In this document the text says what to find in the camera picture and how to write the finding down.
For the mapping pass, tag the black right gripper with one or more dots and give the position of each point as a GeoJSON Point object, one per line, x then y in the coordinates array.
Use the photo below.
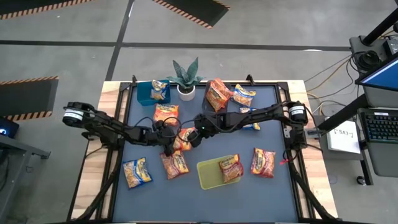
{"type": "Point", "coordinates": [206, 124]}

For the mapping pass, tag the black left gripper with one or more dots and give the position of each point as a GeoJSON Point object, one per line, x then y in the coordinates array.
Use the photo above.
{"type": "Point", "coordinates": [161, 135]}

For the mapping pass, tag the orange Maruchan ramen pack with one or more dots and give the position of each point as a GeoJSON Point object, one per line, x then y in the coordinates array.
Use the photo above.
{"type": "Point", "coordinates": [183, 140]}
{"type": "Point", "coordinates": [225, 89]}
{"type": "Point", "coordinates": [166, 112]}
{"type": "Point", "coordinates": [215, 99]}

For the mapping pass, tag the blue Maruchan ramen pack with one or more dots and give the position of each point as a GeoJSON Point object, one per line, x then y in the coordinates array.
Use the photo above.
{"type": "Point", "coordinates": [243, 96]}
{"type": "Point", "coordinates": [252, 126]}
{"type": "Point", "coordinates": [158, 90]}
{"type": "Point", "coordinates": [136, 172]}

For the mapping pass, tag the yellow translucent plastic bin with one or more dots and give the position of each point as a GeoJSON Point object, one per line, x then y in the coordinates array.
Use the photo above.
{"type": "Point", "coordinates": [208, 174]}

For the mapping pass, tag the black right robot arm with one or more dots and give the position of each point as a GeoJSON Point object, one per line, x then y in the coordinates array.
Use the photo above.
{"type": "Point", "coordinates": [258, 115]}

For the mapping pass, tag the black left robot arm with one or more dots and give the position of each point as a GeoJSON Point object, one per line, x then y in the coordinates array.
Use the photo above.
{"type": "Point", "coordinates": [109, 127]}

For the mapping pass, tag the dark grey plastic bin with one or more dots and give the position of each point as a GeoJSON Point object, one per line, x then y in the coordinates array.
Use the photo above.
{"type": "Point", "coordinates": [214, 114]}

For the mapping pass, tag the white plant pot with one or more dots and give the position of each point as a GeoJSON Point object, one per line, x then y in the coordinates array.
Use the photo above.
{"type": "Point", "coordinates": [186, 96]}

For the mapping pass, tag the green snake plant leaves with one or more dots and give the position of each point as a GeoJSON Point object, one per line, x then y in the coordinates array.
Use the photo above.
{"type": "Point", "coordinates": [186, 77]}

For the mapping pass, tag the blue-grey table mat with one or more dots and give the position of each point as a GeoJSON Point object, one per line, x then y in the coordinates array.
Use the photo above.
{"type": "Point", "coordinates": [186, 205]}

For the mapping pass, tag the teal blue plastic bin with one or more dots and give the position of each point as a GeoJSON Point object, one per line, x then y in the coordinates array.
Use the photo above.
{"type": "Point", "coordinates": [143, 93]}

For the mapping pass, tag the red tag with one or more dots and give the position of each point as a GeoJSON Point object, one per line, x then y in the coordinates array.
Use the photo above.
{"type": "Point", "coordinates": [283, 162]}

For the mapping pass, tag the black hazard-striped floor mat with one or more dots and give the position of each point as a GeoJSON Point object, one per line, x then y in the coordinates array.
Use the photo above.
{"type": "Point", "coordinates": [31, 4]}
{"type": "Point", "coordinates": [192, 11]}
{"type": "Point", "coordinates": [28, 96]}

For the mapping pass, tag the grey desk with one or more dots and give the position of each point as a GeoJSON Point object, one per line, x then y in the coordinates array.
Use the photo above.
{"type": "Point", "coordinates": [18, 146]}

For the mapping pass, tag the black diagonal bar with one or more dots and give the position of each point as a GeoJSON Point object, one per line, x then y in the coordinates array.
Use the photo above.
{"type": "Point", "coordinates": [342, 112]}

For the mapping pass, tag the white paper label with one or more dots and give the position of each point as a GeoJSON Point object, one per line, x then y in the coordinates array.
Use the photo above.
{"type": "Point", "coordinates": [345, 143]}

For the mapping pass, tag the black device with blue light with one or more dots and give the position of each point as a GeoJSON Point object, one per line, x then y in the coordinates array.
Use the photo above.
{"type": "Point", "coordinates": [9, 128]}

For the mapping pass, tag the black caster wheel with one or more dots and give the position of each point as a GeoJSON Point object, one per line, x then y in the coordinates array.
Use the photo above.
{"type": "Point", "coordinates": [361, 180]}

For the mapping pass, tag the black backlit keyboard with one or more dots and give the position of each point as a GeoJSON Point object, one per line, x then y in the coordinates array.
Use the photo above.
{"type": "Point", "coordinates": [381, 127]}

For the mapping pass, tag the grey equipment cart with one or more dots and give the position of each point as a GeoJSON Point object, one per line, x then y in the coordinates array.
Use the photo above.
{"type": "Point", "coordinates": [385, 161]}

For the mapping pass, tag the blue-screen monitor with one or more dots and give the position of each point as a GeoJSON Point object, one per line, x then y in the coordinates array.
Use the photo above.
{"type": "Point", "coordinates": [384, 76]}

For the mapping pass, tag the black pole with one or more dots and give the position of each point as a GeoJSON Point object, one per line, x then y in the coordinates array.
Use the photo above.
{"type": "Point", "coordinates": [381, 27]}

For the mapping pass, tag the black aluminium table frame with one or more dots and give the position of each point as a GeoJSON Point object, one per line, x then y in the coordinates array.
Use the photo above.
{"type": "Point", "coordinates": [267, 84]}

